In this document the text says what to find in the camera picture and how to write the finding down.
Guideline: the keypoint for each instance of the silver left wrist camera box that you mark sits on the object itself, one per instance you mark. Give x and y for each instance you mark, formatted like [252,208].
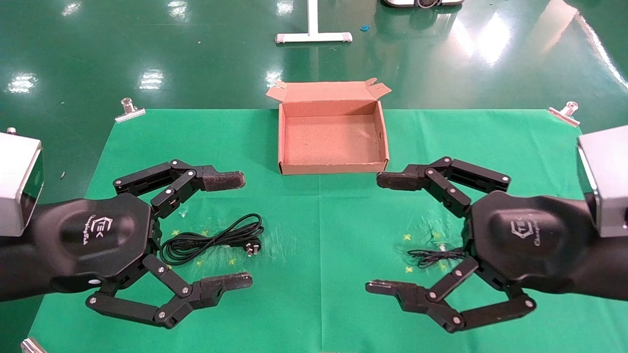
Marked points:
[17,181]

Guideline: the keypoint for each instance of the open brown cardboard box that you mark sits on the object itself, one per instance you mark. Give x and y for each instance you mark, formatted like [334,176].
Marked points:
[333,139]

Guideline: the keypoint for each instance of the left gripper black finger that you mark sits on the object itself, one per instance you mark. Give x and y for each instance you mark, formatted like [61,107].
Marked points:
[223,283]
[221,180]

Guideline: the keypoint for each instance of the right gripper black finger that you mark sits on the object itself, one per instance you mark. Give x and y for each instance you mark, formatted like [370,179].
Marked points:
[400,180]
[397,290]

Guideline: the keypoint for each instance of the dark grey machine base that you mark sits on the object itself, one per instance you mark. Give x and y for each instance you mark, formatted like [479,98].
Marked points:
[422,3]

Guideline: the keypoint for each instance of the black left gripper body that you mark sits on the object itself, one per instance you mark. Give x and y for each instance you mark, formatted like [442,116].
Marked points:
[93,240]

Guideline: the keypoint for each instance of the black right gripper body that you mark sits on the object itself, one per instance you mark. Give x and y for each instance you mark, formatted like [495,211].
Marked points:
[530,235]

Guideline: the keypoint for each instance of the white stand base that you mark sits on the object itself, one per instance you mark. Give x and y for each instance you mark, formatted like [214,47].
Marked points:
[314,37]

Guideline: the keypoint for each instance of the green table cloth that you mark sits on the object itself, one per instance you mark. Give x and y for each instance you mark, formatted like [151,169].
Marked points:
[319,235]

